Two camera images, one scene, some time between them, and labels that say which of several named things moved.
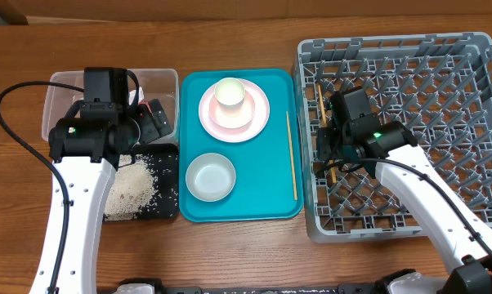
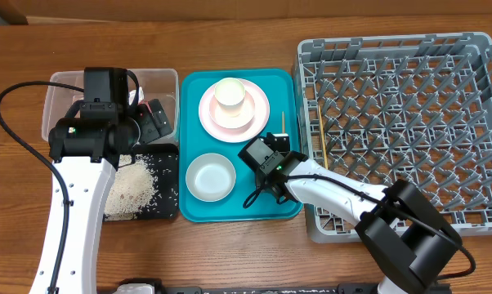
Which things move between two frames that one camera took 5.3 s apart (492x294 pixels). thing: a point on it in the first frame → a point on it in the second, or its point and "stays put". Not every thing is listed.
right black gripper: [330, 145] → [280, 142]
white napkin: [131, 94] stays put
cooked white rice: [132, 190] stays put
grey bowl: [210, 177] stays put
